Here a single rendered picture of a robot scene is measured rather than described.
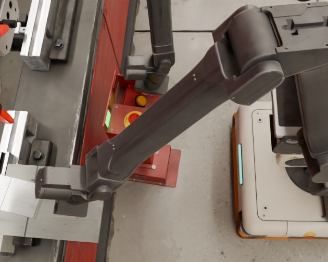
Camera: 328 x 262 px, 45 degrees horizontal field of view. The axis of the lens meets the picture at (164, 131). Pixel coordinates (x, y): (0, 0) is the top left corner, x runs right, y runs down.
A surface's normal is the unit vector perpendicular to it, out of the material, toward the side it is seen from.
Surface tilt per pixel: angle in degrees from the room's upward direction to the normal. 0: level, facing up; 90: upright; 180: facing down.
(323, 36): 12
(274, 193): 0
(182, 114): 77
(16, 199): 0
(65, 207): 31
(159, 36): 71
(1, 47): 90
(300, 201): 0
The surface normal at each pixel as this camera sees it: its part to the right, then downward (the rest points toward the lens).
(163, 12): 0.19, 0.84
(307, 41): 0.01, -0.51
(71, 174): 0.48, -0.50
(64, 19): -0.03, -0.32
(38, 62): -0.08, 0.94
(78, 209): 0.50, -0.23
